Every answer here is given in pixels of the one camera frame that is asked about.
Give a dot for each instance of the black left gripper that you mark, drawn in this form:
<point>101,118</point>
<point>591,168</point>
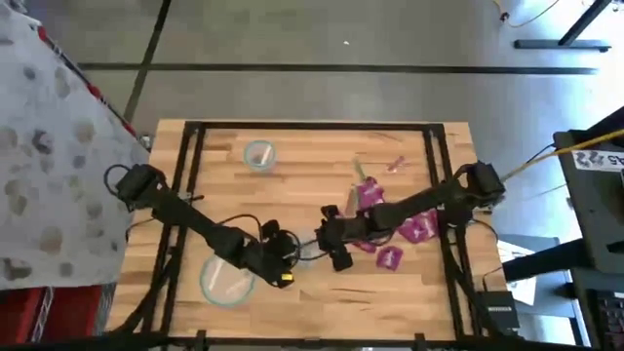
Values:
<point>273,258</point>

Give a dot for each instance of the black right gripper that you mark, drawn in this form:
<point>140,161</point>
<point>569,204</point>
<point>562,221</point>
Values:
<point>341,231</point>

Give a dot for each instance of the medium teal-rimmed clear lid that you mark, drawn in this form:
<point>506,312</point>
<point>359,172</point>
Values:
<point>313,245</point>

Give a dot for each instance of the pink candy wrapper pile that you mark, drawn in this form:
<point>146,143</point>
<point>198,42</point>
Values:
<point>410,229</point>

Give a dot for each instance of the small teal-rimmed clear lid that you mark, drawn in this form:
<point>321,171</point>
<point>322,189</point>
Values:
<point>260,155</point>

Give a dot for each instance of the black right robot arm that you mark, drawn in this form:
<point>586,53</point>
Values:
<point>419,205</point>

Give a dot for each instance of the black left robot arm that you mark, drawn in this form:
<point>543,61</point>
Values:
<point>195,224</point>

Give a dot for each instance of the green red candy stick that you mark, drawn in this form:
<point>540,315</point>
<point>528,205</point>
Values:
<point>360,170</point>

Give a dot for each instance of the yellow tag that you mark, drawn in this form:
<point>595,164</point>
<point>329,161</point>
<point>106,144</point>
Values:
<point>286,278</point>

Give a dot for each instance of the large clear bowl, teal rim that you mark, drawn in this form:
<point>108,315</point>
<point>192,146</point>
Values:
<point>224,283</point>

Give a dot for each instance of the black power box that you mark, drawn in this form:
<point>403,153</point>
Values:
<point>497,309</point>

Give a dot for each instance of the white paper sheet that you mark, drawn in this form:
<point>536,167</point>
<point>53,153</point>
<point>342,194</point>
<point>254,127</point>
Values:
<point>526,291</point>

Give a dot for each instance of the red box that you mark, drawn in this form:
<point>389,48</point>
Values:
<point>73,312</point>

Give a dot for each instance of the red black rod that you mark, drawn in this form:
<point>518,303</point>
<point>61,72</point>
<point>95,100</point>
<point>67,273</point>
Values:
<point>97,93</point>

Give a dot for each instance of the white speckled cloth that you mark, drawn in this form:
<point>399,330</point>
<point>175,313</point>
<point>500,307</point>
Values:
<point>49,146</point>

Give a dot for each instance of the dark grey desk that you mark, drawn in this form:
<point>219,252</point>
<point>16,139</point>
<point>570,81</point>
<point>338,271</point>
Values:
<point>599,219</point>

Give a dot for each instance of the white paper label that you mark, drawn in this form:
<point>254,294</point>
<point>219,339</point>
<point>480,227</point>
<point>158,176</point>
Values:
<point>597,160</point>

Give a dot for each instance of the black keyboard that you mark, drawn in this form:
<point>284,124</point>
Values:
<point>609,317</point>

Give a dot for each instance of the black floor stand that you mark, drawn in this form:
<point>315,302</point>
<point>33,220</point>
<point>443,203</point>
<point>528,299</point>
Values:
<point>560,44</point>

